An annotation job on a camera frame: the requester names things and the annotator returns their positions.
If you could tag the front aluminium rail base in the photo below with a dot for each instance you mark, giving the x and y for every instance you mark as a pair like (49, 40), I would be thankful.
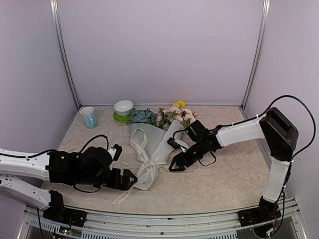
(107, 225)

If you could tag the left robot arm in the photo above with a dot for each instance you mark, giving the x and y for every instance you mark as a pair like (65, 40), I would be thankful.
(93, 166)

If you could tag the pink fake flower bunch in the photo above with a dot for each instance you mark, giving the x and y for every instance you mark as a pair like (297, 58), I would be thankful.
(184, 116)

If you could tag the right aluminium frame post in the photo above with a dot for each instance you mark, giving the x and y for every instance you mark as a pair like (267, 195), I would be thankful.
(257, 54)

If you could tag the aluminium frame post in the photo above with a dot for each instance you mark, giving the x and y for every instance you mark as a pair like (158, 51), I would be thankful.
(63, 53)
(257, 54)

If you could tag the white ceramic bowl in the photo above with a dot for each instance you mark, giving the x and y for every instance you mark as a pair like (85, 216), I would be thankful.
(123, 107)

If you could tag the light blue mug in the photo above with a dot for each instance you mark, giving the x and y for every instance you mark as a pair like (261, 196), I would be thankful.
(89, 117)

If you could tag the cream printed ribbon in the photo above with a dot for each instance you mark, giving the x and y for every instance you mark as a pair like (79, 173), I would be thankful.
(139, 159)

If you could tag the left aluminium frame post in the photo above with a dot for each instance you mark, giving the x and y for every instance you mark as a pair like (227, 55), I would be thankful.
(63, 53)

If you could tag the green plate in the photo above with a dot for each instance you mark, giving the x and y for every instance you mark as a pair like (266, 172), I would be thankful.
(122, 119)

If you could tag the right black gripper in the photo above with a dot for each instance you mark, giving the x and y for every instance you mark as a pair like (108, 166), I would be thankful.
(178, 158)

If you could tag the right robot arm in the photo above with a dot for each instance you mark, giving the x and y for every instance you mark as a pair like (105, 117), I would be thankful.
(271, 126)

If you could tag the yellow fake flower stem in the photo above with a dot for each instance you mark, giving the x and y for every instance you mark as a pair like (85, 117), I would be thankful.
(179, 103)

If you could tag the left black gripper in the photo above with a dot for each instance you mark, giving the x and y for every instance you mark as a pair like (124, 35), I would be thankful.
(124, 185)

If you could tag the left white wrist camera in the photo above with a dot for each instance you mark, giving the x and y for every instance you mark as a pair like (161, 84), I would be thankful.
(115, 152)

